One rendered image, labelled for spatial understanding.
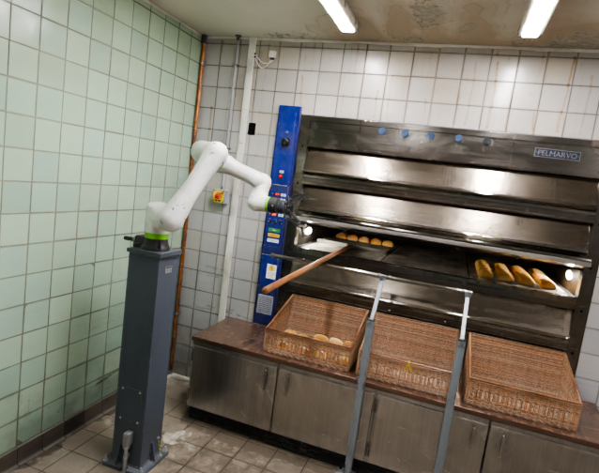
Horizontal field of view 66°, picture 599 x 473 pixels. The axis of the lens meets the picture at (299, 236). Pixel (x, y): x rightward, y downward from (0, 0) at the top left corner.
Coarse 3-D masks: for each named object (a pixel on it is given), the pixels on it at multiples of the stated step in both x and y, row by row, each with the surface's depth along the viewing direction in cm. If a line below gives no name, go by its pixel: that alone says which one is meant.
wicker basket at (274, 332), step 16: (288, 304) 321; (304, 304) 325; (336, 304) 319; (272, 320) 295; (288, 320) 327; (304, 320) 324; (320, 320) 320; (336, 320) 317; (352, 320) 314; (272, 336) 286; (304, 336) 280; (336, 336) 315; (352, 336) 313; (272, 352) 286; (288, 352) 284; (304, 352) 280; (320, 352) 277; (336, 352) 274; (352, 352) 276; (336, 368) 274
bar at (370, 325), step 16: (272, 256) 295; (288, 256) 292; (352, 272) 279; (368, 272) 276; (448, 288) 262; (368, 320) 255; (464, 320) 249; (368, 336) 256; (464, 336) 243; (368, 352) 256; (448, 400) 244; (352, 416) 262; (448, 416) 245; (352, 432) 263; (448, 432) 246; (352, 448) 264; (352, 464) 268
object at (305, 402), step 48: (192, 336) 298; (240, 336) 309; (192, 384) 302; (240, 384) 290; (288, 384) 280; (336, 384) 270; (384, 384) 263; (240, 432) 298; (288, 432) 282; (336, 432) 272; (384, 432) 263; (432, 432) 254; (480, 432) 246; (528, 432) 239; (576, 432) 236
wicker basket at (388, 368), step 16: (384, 320) 308; (400, 320) 306; (416, 320) 303; (384, 336) 306; (400, 336) 304; (416, 336) 301; (448, 336) 296; (384, 352) 304; (416, 352) 299; (432, 352) 297; (448, 352) 294; (368, 368) 268; (384, 368) 265; (400, 368) 262; (416, 368) 259; (432, 368) 257; (448, 368) 293; (400, 384) 263; (416, 384) 260; (432, 384) 258; (448, 384) 273
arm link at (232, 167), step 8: (232, 160) 259; (224, 168) 257; (232, 168) 259; (240, 168) 263; (248, 168) 267; (240, 176) 265; (248, 176) 267; (256, 176) 270; (264, 176) 274; (256, 184) 272; (264, 184) 274
